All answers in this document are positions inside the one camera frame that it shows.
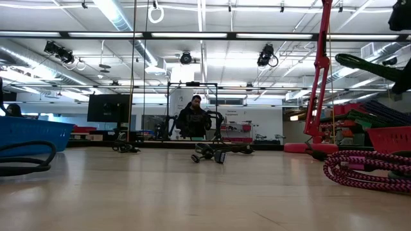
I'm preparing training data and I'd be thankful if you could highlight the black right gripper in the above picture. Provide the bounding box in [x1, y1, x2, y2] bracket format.
[387, 0, 411, 96]

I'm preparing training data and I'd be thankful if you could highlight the pink black braided USB cable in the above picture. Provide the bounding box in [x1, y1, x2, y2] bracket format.
[322, 150, 411, 194]

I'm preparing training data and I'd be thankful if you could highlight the thick black cable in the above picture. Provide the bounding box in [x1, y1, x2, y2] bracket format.
[0, 140, 58, 178]

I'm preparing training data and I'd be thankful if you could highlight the red plastic basket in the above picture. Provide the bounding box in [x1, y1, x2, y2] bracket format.
[367, 126, 411, 155]

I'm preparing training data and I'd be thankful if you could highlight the red storage bin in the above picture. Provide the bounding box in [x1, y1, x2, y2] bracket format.
[333, 103, 365, 116]

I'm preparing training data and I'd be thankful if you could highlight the white cart with red bins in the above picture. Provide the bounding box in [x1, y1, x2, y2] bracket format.
[221, 121, 253, 144]

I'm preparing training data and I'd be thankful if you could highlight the person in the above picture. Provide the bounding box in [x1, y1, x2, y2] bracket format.
[5, 103, 24, 118]
[175, 94, 213, 139]

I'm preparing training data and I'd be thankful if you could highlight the black monitor screen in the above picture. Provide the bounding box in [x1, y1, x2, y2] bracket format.
[87, 94, 132, 123]

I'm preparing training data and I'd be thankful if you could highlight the wooden crate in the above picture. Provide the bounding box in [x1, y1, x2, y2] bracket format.
[69, 133, 103, 142]

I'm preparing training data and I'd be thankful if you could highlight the red flat box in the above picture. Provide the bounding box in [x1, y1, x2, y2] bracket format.
[73, 125, 98, 134]

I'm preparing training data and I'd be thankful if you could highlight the blue plastic basket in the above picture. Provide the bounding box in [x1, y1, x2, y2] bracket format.
[0, 115, 76, 158]

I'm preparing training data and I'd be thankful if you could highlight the black aluminium rig frame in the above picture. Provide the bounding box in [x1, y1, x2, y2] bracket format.
[0, 30, 411, 151]

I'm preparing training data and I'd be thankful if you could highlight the white hanging ring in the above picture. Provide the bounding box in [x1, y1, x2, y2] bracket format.
[147, 4, 165, 24]

